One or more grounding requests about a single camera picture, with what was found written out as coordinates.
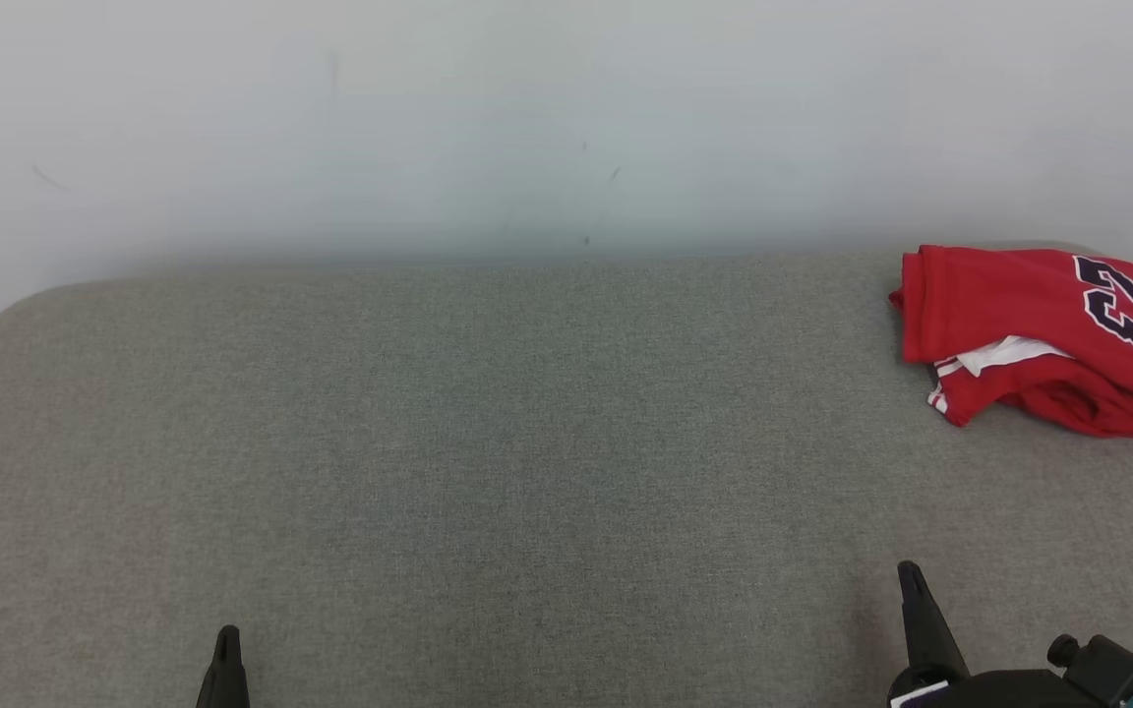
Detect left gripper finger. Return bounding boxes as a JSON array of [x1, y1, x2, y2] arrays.
[[196, 625, 251, 708]]

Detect red shorts with white stripes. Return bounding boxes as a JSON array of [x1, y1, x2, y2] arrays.
[[1014, 379, 1133, 440]]

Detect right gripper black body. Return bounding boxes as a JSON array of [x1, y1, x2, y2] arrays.
[[886, 669, 1079, 708]]

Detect white cloth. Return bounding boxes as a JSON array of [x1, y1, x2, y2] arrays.
[[0, 241, 1133, 708]]

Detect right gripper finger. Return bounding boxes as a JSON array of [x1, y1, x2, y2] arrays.
[[897, 561, 971, 684]]

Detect red white basketball jersey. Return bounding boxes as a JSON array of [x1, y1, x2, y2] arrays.
[[888, 244, 1133, 434]]

